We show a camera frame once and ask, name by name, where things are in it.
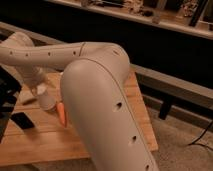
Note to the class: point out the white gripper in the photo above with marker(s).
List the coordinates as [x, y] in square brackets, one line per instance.
[32, 77]

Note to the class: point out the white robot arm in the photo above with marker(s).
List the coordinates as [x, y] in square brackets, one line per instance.
[92, 90]

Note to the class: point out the white ceramic cup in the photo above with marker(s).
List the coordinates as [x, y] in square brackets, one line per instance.
[45, 100]

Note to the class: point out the black phone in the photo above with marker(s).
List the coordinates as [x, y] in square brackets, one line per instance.
[22, 120]

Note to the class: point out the wooden table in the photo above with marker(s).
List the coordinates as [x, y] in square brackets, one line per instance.
[50, 141]

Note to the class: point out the black chair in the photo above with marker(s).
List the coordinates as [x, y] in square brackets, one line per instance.
[8, 87]

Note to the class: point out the orange carrot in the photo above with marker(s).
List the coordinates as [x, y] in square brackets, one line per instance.
[61, 112]

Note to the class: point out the long wooden bench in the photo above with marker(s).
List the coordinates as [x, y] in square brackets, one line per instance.
[173, 86]

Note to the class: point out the wooden shelf with clutter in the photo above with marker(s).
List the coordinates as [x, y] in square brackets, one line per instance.
[136, 11]

